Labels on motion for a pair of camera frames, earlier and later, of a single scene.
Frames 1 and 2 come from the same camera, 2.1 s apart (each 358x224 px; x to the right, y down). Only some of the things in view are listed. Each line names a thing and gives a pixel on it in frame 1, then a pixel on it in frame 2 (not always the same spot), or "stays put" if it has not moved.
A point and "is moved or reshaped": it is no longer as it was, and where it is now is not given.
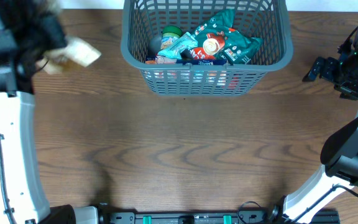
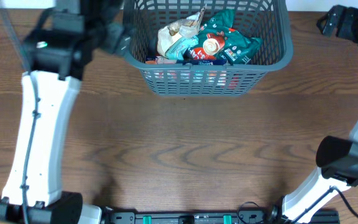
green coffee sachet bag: (217, 40) stays put
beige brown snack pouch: (76, 50) is moved or reshaped
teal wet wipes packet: (181, 45) stays put
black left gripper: (58, 25) to (117, 36)
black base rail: (204, 217) stays put
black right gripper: (352, 91) to (344, 30)
